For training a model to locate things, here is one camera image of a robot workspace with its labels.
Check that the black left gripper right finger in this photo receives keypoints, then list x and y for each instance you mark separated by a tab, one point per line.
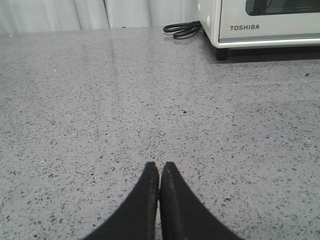
183	216

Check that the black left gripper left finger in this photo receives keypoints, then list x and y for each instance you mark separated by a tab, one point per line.
135	218

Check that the oven glass door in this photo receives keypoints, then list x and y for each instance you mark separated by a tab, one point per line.
268	20

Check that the white Toshiba toaster oven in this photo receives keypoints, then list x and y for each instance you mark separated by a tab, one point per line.
208	12

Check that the white curtain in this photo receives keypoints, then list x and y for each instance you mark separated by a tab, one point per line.
30	16

